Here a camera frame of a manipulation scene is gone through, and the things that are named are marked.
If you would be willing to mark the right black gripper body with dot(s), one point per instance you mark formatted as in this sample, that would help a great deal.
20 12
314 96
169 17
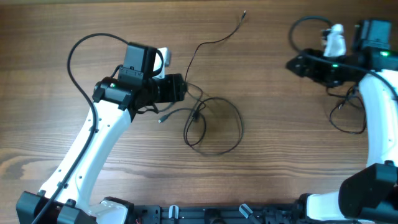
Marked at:
328 74

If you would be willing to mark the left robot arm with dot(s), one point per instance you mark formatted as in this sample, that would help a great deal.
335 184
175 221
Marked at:
65 196

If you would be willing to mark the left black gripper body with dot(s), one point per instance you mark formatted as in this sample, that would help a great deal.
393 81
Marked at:
170 88

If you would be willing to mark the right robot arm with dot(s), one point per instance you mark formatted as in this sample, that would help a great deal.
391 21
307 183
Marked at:
371 194

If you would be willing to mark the black aluminium base frame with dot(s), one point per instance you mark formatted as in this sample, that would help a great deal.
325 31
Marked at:
174 214

